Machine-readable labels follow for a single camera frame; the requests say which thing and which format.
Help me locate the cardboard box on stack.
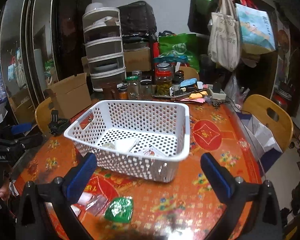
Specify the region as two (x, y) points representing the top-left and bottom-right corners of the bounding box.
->
(124, 47), (152, 72)

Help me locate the wooden chair left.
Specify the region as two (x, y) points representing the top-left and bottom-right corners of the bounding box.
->
(34, 98), (55, 134)

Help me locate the clear plastic bag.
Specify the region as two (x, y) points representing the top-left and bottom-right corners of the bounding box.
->
(71, 192), (108, 217)

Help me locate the brown cardboard box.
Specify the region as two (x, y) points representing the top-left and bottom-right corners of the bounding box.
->
(45, 73), (91, 119)

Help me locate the brown ceramic container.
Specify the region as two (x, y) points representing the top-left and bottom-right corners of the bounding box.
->
(101, 82), (120, 100)

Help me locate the white blue paper bag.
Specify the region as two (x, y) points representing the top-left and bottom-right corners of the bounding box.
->
(237, 112), (283, 175)

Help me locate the red lid pickle jar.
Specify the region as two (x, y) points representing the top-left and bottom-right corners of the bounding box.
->
(155, 62), (174, 95)

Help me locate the black phone clamp mount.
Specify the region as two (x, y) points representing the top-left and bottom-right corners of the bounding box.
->
(48, 110), (70, 136)

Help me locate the green lid glass jar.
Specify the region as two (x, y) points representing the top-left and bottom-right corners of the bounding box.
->
(126, 76), (140, 100)

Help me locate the white perforated plastic basket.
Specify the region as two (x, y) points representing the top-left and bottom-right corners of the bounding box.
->
(63, 100), (190, 183)

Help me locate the black luggage bag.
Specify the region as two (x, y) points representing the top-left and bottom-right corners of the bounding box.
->
(118, 1), (157, 42)

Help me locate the blue printed tote bag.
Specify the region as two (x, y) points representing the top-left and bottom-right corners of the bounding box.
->
(236, 3), (276, 55)

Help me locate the green shopping bag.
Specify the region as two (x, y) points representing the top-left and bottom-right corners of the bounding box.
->
(158, 33), (199, 72)

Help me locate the person's left hand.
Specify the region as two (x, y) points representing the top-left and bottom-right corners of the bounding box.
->
(0, 170), (11, 202)

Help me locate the dark cabinet with mirror doors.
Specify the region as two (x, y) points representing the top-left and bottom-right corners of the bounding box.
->
(0, 0), (92, 124)

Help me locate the wooden chair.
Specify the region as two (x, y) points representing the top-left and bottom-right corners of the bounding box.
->
(34, 98), (55, 134)
(242, 94), (293, 152)

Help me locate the green plastic snack packet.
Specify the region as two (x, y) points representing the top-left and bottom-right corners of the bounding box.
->
(104, 197), (134, 224)

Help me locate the white tiered storage rack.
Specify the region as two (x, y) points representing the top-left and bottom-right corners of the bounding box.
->
(82, 3), (126, 92)

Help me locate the white tissue packet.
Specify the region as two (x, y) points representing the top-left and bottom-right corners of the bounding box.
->
(101, 138), (139, 154)

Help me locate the wooden chair right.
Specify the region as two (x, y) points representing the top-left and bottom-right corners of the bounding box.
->
(242, 94), (293, 152)

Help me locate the beige canvas tote bag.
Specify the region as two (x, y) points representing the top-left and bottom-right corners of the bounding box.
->
(207, 0), (241, 72)

